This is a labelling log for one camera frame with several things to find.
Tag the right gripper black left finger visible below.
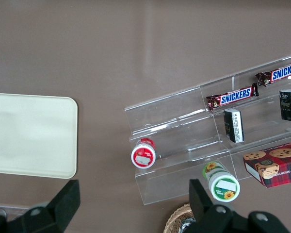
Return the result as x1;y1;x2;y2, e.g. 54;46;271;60
0;179;81;233

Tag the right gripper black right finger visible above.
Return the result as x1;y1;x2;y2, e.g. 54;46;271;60
189;179;291;233

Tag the oval wicker basket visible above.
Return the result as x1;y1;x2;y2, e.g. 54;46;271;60
163;203;197;233

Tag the beige plastic tray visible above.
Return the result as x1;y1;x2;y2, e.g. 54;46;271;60
0;92;79;180

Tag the stack of foil trays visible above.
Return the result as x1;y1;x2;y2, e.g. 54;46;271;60
180;217;197;233

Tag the green lidded yogurt cup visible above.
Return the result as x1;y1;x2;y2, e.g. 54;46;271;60
201;161;241;203

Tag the clear acrylic bottle rack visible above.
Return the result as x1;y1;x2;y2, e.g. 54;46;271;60
0;204;32;220

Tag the red tartan cookie box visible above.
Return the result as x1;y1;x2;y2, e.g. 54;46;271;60
242;141;291;189

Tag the red lidded yogurt cup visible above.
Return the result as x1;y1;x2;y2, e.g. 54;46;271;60
130;137;157;169

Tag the clear acrylic stepped shelf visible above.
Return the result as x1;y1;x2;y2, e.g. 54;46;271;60
124;52;291;207

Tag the snickers bar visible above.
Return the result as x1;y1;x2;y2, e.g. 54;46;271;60
206;83;259;111
255;60;291;88

